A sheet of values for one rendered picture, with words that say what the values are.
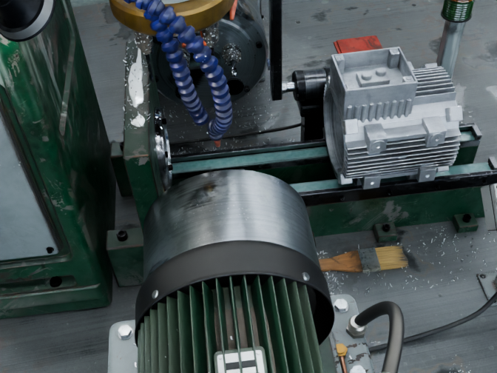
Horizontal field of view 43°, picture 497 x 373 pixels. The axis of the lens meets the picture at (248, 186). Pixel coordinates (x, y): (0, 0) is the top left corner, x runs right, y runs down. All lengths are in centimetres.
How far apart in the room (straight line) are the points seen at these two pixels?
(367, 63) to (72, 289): 64
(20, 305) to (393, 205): 70
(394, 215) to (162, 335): 80
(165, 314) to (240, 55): 79
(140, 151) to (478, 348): 66
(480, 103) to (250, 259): 115
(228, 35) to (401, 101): 37
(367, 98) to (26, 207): 56
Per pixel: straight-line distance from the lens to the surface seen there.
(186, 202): 85
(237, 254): 53
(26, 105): 85
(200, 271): 52
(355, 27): 181
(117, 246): 113
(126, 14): 89
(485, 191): 104
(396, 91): 106
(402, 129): 109
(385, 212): 124
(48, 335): 120
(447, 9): 143
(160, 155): 106
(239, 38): 125
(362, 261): 122
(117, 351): 73
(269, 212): 83
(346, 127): 105
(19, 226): 102
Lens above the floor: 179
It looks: 47 degrees down
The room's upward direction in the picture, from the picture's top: 3 degrees counter-clockwise
